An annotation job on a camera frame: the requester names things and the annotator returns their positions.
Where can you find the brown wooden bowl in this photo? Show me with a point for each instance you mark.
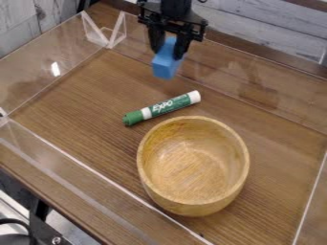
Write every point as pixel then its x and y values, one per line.
pixel 193 162

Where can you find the blue foam block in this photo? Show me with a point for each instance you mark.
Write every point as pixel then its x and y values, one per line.
pixel 165 64

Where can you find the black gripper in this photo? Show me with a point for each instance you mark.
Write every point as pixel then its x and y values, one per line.
pixel 172 16

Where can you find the green Expo marker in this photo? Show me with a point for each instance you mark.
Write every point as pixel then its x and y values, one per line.
pixel 162 108

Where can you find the clear acrylic corner bracket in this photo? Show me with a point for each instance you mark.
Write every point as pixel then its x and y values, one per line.
pixel 105 36

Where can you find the black metal table leg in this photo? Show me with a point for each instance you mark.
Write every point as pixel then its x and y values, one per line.
pixel 42 210

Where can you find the clear acrylic barrier wall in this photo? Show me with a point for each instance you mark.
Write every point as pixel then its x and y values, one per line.
pixel 108 211

